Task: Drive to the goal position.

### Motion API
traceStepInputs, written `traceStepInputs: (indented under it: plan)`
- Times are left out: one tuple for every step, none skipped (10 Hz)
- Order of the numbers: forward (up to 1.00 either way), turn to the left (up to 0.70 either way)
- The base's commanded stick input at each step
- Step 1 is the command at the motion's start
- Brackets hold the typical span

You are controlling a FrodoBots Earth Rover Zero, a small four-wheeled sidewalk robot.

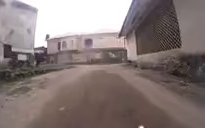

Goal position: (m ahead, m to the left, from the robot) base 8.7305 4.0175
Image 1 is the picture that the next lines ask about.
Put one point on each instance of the two-storey beige building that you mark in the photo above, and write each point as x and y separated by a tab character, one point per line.
86	46

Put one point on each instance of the brown dirt road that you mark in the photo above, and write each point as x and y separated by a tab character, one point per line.
103	100

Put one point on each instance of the robot's own part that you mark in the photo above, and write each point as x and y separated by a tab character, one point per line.
141	126

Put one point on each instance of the grass strip with kerb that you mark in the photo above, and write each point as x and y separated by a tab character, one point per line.
20	71

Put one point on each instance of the tall grey building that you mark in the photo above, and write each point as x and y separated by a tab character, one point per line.
16	26

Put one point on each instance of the building with lattice wall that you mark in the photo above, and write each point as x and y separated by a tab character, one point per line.
163	30

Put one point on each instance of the low grey wall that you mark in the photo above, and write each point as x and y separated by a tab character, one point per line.
186	65

